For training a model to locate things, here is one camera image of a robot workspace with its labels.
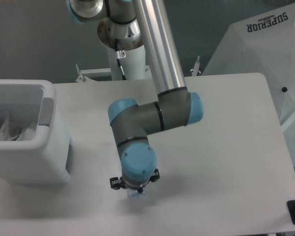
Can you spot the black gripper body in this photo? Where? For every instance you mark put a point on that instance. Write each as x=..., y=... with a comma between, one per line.
x=138, y=187

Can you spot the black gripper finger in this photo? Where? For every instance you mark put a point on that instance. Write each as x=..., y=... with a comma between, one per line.
x=117, y=183
x=155, y=176

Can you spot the crushed clear plastic bottle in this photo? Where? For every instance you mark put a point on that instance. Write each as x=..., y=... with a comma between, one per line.
x=134, y=195

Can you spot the clear plastic bag green stripe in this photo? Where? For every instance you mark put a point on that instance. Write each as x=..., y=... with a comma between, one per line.
x=28, y=133

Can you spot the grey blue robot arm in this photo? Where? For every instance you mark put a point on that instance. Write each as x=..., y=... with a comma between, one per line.
x=172, y=106

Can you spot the white plastic trash can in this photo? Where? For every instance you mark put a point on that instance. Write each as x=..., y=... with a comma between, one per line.
x=35, y=144

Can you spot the white printed paper trash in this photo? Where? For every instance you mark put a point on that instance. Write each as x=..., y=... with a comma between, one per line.
x=10, y=130

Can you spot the white umbrella with lettering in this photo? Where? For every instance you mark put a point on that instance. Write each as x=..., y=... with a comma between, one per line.
x=264, y=44

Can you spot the white metal base bracket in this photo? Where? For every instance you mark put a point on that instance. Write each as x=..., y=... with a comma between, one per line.
x=104, y=74

